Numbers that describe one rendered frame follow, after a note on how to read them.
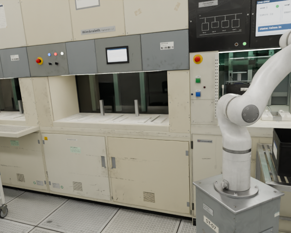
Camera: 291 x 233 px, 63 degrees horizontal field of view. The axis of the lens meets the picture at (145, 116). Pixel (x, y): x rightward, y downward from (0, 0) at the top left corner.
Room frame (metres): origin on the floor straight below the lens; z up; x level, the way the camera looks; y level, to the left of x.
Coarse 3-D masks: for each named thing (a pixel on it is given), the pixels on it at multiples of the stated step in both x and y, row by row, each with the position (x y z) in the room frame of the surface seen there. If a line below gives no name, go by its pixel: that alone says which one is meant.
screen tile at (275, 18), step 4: (272, 4) 1.57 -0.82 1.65; (276, 4) 1.57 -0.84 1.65; (280, 4) 1.56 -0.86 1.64; (260, 8) 1.60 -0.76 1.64; (264, 8) 1.59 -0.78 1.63; (268, 8) 1.58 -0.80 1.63; (272, 8) 1.57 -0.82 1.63; (276, 8) 1.57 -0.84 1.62; (280, 8) 1.56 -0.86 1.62; (260, 12) 1.60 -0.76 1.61; (264, 12) 1.59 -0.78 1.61; (276, 12) 1.57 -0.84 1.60; (268, 16) 1.58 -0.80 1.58; (272, 16) 1.57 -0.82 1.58; (276, 16) 1.57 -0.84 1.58; (260, 20) 1.60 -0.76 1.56; (264, 20) 1.59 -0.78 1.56; (268, 20) 1.58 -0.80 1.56; (272, 20) 1.57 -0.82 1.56; (276, 20) 1.56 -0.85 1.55
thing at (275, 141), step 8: (280, 128) 1.32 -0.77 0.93; (280, 136) 1.32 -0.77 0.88; (288, 136) 1.30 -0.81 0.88; (280, 144) 1.09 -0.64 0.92; (288, 144) 1.07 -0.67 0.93; (272, 152) 1.31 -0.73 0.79; (280, 152) 1.08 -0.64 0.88; (288, 152) 1.07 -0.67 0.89; (280, 160) 1.08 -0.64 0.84; (288, 160) 1.07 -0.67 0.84; (280, 168) 1.08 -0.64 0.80; (288, 168) 1.07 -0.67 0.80; (288, 176) 1.07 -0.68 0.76
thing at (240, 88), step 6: (240, 72) 2.22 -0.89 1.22; (246, 72) 2.16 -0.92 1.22; (240, 78) 2.20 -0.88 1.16; (234, 84) 2.14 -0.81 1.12; (240, 84) 2.12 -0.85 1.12; (246, 84) 2.10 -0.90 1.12; (228, 90) 2.15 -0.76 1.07; (234, 90) 2.14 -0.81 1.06; (240, 90) 2.12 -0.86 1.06; (246, 90) 2.10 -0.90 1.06
